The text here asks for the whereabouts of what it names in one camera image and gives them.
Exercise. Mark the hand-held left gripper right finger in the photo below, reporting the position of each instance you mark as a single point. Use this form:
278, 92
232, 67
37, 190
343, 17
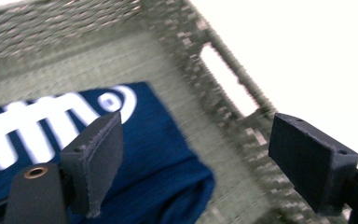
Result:
310, 158

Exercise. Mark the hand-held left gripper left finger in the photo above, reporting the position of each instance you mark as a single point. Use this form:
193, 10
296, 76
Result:
96, 161

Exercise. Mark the navy blue printed shirt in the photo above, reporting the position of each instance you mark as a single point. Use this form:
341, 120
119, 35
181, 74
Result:
155, 161

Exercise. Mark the green woven basket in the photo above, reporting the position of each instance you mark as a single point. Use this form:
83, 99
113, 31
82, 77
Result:
174, 62

